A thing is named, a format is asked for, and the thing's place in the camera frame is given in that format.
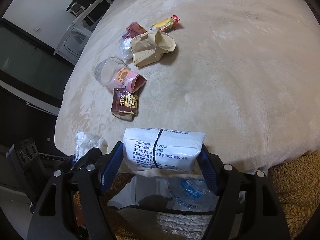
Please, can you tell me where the white plastic wrap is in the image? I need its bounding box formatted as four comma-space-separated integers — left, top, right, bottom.
74, 131, 108, 161

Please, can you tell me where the white wet wipes pack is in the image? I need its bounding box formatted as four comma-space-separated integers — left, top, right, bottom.
123, 128, 206, 173

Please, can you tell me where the pink paw print box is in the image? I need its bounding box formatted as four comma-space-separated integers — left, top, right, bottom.
114, 68, 146, 93

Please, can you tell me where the clear plastic bag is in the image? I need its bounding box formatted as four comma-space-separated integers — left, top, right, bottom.
119, 37, 133, 61

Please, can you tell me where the pink carton box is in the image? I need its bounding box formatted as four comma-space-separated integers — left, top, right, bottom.
122, 22, 146, 39

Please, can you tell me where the yellow red snack wrapper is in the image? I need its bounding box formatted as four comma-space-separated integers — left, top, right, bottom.
149, 15, 180, 32

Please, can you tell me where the crushed clear plastic bottle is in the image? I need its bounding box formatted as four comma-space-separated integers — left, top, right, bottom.
168, 178, 219, 212

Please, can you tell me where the brown chocolate wrapper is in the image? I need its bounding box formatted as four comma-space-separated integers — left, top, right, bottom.
111, 88, 138, 121

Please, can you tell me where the clear plastic cup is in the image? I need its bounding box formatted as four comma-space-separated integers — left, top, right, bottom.
94, 56, 130, 91

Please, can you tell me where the brown fuzzy rug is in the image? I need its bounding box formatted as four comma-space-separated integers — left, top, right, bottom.
72, 149, 320, 240

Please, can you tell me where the beige plush bed blanket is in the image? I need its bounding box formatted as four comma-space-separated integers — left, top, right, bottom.
54, 0, 319, 171

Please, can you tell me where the dark glass door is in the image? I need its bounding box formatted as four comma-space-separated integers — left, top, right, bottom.
1, 18, 74, 107

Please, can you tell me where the crumpled brown paper bag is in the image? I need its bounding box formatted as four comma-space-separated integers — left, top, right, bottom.
130, 30, 176, 67

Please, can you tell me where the white metal chair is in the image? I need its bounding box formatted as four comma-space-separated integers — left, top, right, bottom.
63, 26, 92, 57

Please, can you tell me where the white side table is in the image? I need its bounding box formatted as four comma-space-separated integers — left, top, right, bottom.
53, 0, 113, 55

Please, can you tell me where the small box on table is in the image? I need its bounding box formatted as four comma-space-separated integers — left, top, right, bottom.
68, 2, 85, 17

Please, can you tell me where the black camera box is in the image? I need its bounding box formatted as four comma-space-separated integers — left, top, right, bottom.
6, 138, 48, 202

